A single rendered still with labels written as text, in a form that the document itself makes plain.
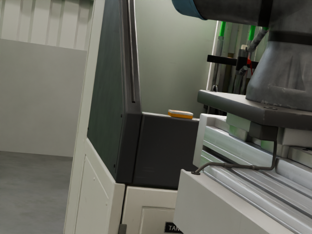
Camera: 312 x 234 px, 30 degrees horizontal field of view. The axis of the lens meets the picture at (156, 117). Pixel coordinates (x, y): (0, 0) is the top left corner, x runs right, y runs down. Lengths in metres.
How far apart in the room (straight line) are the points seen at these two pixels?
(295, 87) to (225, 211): 0.25
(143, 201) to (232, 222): 0.74
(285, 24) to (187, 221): 0.30
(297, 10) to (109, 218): 0.69
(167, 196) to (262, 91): 0.58
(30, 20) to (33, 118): 0.88
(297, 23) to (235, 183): 0.25
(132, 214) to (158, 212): 0.06
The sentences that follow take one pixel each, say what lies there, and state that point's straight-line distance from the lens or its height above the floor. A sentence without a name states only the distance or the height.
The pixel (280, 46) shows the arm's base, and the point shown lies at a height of 1.12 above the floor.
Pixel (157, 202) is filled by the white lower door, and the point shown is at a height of 0.76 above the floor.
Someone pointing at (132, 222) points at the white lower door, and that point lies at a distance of 1.32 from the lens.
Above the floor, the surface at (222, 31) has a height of 1.17.
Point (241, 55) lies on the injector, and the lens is 1.58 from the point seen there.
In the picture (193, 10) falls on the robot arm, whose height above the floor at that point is 1.15.
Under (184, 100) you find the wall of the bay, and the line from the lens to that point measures 1.85.
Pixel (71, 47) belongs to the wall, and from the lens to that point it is 5.40.
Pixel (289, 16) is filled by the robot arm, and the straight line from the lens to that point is 0.80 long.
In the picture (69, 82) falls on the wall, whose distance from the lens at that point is 5.41.
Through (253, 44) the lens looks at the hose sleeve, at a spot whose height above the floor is 1.14.
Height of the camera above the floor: 1.09
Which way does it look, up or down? 6 degrees down
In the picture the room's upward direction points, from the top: 8 degrees clockwise
